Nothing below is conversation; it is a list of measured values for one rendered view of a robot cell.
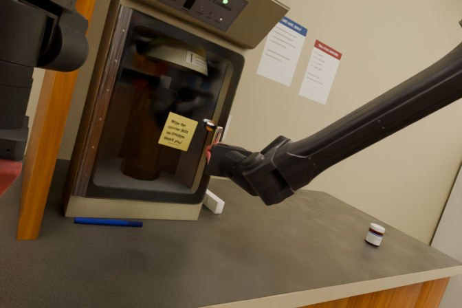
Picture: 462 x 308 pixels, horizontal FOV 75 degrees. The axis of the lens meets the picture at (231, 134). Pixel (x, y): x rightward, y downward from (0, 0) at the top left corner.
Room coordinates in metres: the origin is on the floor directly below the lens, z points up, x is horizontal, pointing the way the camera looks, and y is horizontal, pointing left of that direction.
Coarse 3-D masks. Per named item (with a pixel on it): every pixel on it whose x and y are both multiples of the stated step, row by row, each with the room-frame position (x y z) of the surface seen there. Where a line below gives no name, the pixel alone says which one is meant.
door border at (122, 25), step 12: (132, 12) 0.61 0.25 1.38; (120, 24) 0.60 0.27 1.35; (120, 36) 0.60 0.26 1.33; (120, 48) 0.61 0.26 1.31; (108, 72) 0.60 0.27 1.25; (108, 84) 0.60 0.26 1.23; (108, 96) 0.61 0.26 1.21; (96, 108) 0.59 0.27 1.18; (96, 120) 0.60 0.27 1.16; (96, 132) 0.60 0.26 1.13; (96, 144) 0.61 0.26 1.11; (84, 156) 0.59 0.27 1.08; (84, 168) 0.60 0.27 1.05; (84, 180) 0.60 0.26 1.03; (84, 192) 0.61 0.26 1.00
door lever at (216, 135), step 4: (208, 124) 0.74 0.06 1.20; (212, 124) 0.73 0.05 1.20; (208, 128) 0.74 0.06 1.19; (212, 128) 0.72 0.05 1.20; (216, 128) 0.71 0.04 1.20; (220, 128) 0.70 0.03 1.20; (216, 132) 0.70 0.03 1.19; (220, 132) 0.70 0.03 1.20; (212, 136) 0.71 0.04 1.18; (216, 136) 0.70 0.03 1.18; (220, 136) 0.71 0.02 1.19; (212, 140) 0.71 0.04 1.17; (216, 140) 0.70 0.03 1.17
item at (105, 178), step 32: (128, 32) 0.61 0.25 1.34; (160, 32) 0.65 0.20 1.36; (128, 64) 0.62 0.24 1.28; (160, 64) 0.66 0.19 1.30; (192, 64) 0.70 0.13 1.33; (224, 64) 0.74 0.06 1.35; (128, 96) 0.63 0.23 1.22; (160, 96) 0.67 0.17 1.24; (192, 96) 0.71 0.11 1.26; (224, 96) 0.76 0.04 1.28; (128, 128) 0.64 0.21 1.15; (160, 128) 0.68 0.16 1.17; (224, 128) 0.77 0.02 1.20; (96, 160) 0.61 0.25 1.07; (128, 160) 0.65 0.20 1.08; (160, 160) 0.69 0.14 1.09; (192, 160) 0.74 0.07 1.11; (96, 192) 0.62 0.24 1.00; (128, 192) 0.66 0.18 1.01; (160, 192) 0.70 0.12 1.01; (192, 192) 0.75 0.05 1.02
